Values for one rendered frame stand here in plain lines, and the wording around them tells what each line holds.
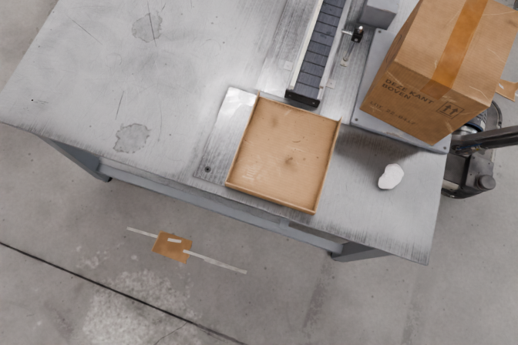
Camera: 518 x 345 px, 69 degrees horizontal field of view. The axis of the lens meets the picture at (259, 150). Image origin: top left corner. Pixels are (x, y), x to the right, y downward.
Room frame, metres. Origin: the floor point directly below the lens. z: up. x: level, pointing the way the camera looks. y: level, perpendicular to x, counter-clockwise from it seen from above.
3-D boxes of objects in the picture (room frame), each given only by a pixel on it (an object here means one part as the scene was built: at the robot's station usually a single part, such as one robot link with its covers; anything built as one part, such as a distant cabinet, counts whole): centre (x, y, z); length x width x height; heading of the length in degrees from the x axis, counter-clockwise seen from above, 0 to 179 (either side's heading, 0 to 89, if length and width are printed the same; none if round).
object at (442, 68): (0.64, -0.44, 0.99); 0.30 x 0.24 x 0.27; 161
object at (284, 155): (0.37, -0.07, 0.85); 0.30 x 0.26 x 0.04; 171
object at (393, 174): (0.34, -0.38, 0.85); 0.08 x 0.07 x 0.04; 116
